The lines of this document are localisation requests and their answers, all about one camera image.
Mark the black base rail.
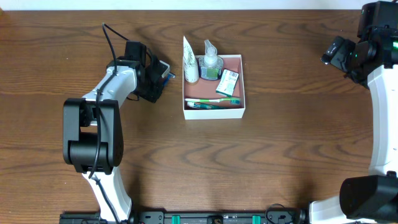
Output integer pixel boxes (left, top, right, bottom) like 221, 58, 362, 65
58, 210, 312, 224

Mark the white Pantene tube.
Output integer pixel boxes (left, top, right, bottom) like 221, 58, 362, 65
183, 37, 199, 85

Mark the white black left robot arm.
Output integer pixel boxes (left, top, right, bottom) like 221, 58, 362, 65
59, 40, 170, 223

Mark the green Colgate toothbrush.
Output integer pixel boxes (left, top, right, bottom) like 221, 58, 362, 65
185, 97, 241, 105

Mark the blue disposable razor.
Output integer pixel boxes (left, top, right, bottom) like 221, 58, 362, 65
163, 72, 175, 86

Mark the teal Colgate toothpaste tube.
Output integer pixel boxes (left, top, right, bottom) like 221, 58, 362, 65
187, 102, 225, 110

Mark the clear soap pump bottle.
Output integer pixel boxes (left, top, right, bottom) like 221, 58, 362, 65
198, 40, 223, 80

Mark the green white soap packet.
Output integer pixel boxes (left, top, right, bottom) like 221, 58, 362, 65
216, 69, 239, 97

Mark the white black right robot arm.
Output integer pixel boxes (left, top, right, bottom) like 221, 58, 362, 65
308, 1, 397, 223

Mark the white box pink interior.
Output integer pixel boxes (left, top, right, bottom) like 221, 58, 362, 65
182, 55, 246, 120

